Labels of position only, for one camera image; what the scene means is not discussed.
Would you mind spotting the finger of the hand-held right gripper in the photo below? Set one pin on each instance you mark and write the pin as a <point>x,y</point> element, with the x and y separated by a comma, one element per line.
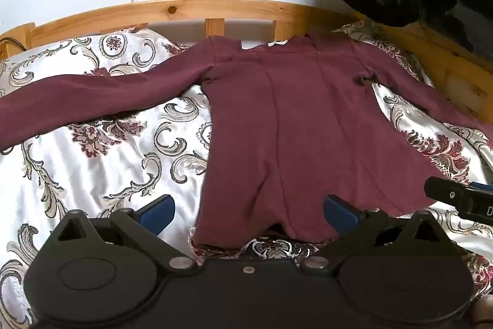
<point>448,193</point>

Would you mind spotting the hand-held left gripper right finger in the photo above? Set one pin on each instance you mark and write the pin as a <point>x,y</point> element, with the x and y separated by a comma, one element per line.
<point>339,215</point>

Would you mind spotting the wooden bed frame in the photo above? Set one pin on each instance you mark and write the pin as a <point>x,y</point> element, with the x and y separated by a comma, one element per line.
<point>173,10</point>

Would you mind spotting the maroon long-sleeve shirt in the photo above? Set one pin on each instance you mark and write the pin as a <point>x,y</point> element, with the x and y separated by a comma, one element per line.
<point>285,128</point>

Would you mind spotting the floral satin bedspread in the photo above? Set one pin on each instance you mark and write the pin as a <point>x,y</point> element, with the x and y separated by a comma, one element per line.
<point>96,159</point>

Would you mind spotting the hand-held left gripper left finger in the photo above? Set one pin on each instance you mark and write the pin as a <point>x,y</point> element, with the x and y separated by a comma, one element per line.
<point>158,214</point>

